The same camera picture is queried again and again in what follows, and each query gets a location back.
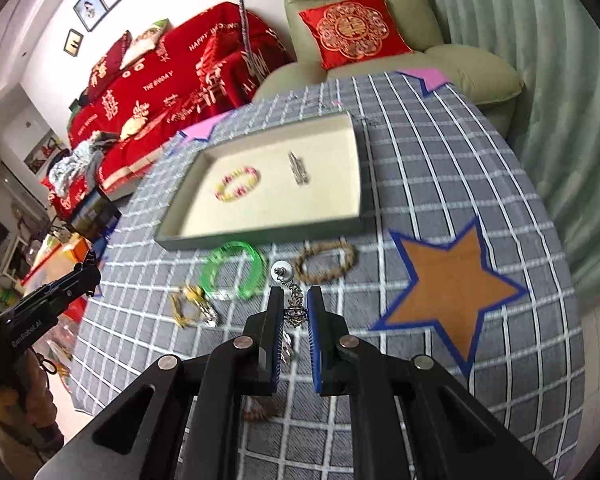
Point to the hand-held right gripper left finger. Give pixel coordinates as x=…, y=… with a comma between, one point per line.
x=280, y=330

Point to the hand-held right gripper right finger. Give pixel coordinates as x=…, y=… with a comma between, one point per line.
x=314, y=330

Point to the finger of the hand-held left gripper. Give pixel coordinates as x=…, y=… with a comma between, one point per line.
x=77, y=280

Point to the green translucent bangle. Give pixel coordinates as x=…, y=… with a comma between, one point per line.
x=210, y=272

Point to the beige tray with green rim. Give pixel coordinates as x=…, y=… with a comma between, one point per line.
x=260, y=212

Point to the person's left forearm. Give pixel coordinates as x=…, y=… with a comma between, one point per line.
x=17, y=420

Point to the dark printed box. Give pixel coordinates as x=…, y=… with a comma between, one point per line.
x=92, y=212

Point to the grey clothes pile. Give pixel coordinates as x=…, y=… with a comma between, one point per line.
x=77, y=160

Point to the orange star sticker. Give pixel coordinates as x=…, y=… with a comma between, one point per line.
x=450, y=285

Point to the silver rhinestone hair clip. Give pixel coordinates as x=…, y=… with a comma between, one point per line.
x=297, y=167

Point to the small cream cushion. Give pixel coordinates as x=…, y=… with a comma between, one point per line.
x=135, y=126

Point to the pink star sticker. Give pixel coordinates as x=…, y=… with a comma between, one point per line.
x=202, y=129
x=427, y=79

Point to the grey checked tablecloth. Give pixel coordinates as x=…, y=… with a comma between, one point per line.
x=430, y=160

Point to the red pillow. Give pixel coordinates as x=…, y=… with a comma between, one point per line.
x=107, y=62

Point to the red printed blanket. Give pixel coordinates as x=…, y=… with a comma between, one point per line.
x=180, y=75

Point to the patterned pillow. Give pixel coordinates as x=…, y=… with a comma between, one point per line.
x=147, y=40

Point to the red embroidered cushion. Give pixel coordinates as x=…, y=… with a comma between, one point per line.
x=355, y=30

